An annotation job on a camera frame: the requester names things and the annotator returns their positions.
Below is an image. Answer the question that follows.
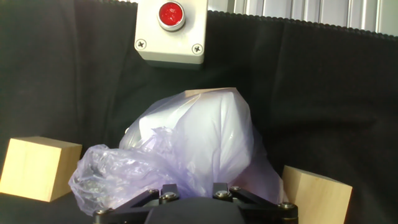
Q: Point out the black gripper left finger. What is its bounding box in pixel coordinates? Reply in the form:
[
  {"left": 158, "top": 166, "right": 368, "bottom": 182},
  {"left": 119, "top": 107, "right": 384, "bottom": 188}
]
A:
[{"left": 92, "top": 183, "right": 181, "bottom": 224}]

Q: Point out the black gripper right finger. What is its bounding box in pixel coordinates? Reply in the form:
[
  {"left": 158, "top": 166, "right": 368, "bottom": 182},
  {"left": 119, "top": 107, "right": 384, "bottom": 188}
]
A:
[{"left": 213, "top": 182, "right": 299, "bottom": 224}]

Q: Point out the translucent purple plastic bag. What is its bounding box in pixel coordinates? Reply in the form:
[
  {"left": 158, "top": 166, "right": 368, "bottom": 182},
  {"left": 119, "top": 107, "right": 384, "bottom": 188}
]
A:
[{"left": 68, "top": 87, "right": 289, "bottom": 217}]

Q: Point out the light wooden cube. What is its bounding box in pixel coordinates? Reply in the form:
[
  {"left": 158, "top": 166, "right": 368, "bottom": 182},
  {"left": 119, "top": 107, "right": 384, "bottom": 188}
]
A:
[
  {"left": 0, "top": 136, "right": 83, "bottom": 203},
  {"left": 281, "top": 164, "right": 354, "bottom": 224}
]

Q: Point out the grey box with red button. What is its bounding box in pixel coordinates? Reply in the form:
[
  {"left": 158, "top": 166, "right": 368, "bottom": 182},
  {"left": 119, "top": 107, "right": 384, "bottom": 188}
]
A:
[{"left": 134, "top": 0, "right": 208, "bottom": 70}]

